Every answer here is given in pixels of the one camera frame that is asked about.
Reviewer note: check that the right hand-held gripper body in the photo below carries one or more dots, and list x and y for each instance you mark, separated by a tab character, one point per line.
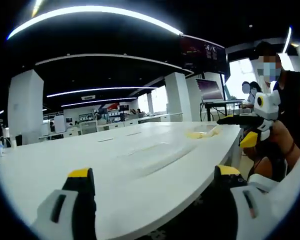
267	107

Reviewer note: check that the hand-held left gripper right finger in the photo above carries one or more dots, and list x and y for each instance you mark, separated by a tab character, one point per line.
230	200

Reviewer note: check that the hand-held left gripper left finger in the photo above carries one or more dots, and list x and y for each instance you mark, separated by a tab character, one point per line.
72	200

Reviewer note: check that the clear yellow-rimmed plastic container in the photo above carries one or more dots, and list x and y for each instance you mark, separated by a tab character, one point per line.
202	133

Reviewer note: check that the clear plastic storage box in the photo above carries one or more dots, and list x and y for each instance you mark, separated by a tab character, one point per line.
160	157

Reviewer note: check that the white box appliance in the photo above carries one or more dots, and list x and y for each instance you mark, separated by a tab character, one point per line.
59	123

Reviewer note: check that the person's right hand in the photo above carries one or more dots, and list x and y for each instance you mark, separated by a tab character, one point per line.
281	138

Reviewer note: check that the person's leg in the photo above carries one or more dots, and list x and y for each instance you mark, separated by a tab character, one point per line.
272	167

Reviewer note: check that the white square pillar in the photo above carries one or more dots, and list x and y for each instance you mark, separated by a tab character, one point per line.
177	100
25	107

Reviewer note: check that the ceiling light strip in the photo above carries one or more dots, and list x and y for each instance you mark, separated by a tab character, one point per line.
288	40
97	101
102	89

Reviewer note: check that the hanging black display screen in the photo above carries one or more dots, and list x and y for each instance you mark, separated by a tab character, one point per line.
202	55

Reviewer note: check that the row of white cabinets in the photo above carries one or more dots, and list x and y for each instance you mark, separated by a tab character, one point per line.
110	126

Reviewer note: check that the ceiling air vent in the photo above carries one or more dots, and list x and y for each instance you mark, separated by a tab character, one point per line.
88	97

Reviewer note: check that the long curved ceiling light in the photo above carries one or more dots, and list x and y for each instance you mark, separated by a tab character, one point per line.
90	9

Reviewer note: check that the red blue wall sign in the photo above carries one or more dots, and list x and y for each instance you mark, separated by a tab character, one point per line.
110	106

